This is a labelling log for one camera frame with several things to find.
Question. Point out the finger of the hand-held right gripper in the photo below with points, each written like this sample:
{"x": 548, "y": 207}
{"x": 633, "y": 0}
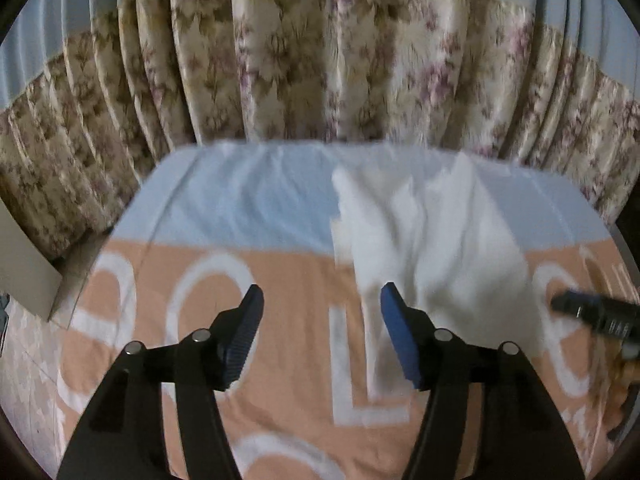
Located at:
{"x": 600, "y": 312}

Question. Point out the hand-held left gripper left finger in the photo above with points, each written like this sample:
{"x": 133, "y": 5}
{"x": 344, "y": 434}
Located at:
{"x": 246, "y": 332}

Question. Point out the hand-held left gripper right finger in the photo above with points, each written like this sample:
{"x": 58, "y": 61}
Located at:
{"x": 396, "y": 332}

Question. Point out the white knit sweater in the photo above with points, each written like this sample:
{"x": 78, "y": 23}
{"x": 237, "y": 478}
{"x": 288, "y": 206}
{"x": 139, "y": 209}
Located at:
{"x": 450, "y": 240}

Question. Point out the blue and orange printed blanket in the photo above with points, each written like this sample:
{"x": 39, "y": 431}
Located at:
{"x": 225, "y": 200}

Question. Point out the grey cardboard box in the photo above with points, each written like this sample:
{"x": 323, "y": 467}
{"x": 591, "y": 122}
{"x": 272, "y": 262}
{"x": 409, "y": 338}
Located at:
{"x": 35, "y": 280}

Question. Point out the pink floral bed sheet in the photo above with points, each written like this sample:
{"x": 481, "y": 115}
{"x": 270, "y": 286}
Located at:
{"x": 30, "y": 390}

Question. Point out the floral curtain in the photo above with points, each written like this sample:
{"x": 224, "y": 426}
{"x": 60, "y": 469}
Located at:
{"x": 300, "y": 60}

